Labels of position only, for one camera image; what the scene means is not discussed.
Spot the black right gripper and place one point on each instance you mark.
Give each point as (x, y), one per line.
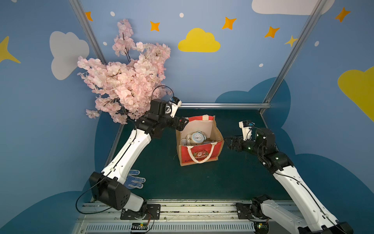
(237, 144)

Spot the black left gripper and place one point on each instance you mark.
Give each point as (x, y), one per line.
(179, 123)

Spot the blue twin-bell alarm clock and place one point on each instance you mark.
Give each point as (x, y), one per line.
(196, 138)

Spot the red burlap canvas bag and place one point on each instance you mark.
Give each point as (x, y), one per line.
(208, 151)

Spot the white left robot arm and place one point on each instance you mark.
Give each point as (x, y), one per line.
(108, 185)

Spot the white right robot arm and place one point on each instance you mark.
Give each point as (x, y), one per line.
(315, 219)

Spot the pink cherry blossom tree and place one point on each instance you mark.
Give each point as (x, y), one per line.
(125, 90)

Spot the blue dotted work glove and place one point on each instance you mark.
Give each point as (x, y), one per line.
(133, 181)

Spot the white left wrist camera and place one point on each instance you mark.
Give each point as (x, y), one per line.
(172, 106)

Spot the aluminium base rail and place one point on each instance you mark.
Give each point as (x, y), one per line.
(173, 217)

